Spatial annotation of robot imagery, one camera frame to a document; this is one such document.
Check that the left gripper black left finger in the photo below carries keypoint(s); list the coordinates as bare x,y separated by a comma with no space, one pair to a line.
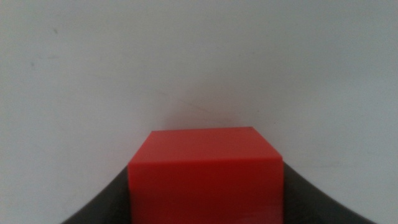
109,205

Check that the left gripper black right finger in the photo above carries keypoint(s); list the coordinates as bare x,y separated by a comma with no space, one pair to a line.
308,202

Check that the red cube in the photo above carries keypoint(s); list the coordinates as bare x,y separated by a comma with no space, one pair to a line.
205,180

